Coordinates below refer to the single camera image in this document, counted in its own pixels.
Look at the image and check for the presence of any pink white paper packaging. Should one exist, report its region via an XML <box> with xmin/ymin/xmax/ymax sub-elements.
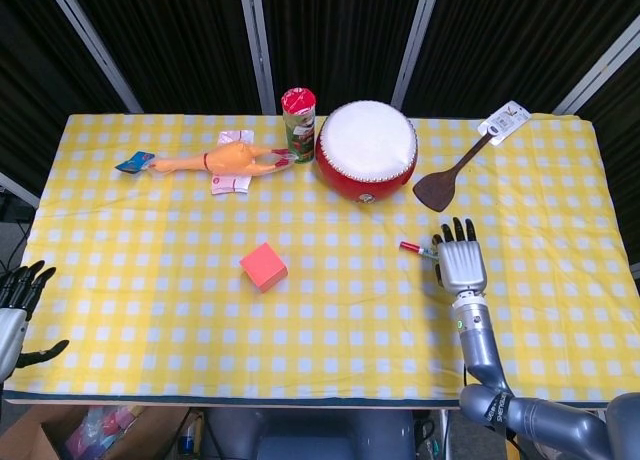
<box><xmin>210</xmin><ymin>128</ymin><xmax>256</xmax><ymax>196</ymax></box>

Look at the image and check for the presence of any blue hang tag card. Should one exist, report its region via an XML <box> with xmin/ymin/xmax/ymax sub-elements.
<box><xmin>114</xmin><ymin>151</ymin><xmax>156</xmax><ymax>174</ymax></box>

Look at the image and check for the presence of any white spatula label card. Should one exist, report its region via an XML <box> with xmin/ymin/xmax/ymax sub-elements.
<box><xmin>477</xmin><ymin>101</ymin><xmax>531</xmax><ymax>147</ymax></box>

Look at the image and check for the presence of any colourful plastic bag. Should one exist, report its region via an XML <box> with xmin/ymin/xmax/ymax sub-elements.
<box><xmin>64</xmin><ymin>405</ymin><xmax>146</xmax><ymax>454</ymax></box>

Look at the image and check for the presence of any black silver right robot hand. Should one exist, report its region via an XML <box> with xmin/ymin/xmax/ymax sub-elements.
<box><xmin>430</xmin><ymin>217</ymin><xmax>489</xmax><ymax>296</ymax></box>

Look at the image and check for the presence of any dark wooden spatula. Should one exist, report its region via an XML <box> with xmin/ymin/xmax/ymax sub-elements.
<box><xmin>412</xmin><ymin>133</ymin><xmax>494</xmax><ymax>214</ymax></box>

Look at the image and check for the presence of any orange rubber chicken toy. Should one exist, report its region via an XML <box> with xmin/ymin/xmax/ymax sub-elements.
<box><xmin>148</xmin><ymin>140</ymin><xmax>296</xmax><ymax>177</ymax></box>

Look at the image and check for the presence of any red drum with white skin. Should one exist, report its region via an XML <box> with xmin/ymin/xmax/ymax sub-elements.
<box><xmin>314</xmin><ymin>99</ymin><xmax>419</xmax><ymax>204</ymax></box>

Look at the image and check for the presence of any green chips can red lid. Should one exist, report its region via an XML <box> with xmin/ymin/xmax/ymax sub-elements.
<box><xmin>280</xmin><ymin>87</ymin><xmax>320</xmax><ymax>165</ymax></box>

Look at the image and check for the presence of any grey aluminium frame post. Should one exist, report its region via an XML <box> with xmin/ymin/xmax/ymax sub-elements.
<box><xmin>237</xmin><ymin>0</ymin><xmax>277</xmax><ymax>116</ymax></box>
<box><xmin>552</xmin><ymin>17</ymin><xmax>640</xmax><ymax>116</ymax></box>
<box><xmin>391</xmin><ymin>0</ymin><xmax>444</xmax><ymax>109</ymax></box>
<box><xmin>0</xmin><ymin>171</ymin><xmax>41</xmax><ymax>210</ymax></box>
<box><xmin>42</xmin><ymin>0</ymin><xmax>145</xmax><ymax>115</ymax></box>

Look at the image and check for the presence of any blue grey robot torso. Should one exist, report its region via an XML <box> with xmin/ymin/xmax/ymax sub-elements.
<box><xmin>202</xmin><ymin>408</ymin><xmax>416</xmax><ymax>460</ymax></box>

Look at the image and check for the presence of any brown cardboard box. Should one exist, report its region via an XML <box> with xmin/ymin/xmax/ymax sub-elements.
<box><xmin>0</xmin><ymin>405</ymin><xmax>191</xmax><ymax>460</ymax></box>

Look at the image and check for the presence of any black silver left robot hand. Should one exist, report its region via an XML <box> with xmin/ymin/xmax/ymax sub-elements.
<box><xmin>0</xmin><ymin>260</ymin><xmax>70</xmax><ymax>381</ymax></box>

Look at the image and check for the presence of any red green marker pen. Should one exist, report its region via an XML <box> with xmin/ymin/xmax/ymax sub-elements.
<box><xmin>398</xmin><ymin>240</ymin><xmax>440</xmax><ymax>259</ymax></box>

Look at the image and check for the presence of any orange red cube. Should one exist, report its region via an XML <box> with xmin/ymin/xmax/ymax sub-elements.
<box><xmin>238</xmin><ymin>241</ymin><xmax>290</xmax><ymax>295</ymax></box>

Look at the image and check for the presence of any yellow checkered tablecloth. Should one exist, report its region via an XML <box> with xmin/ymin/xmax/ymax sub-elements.
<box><xmin>3</xmin><ymin>112</ymin><xmax>640</xmax><ymax>406</ymax></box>

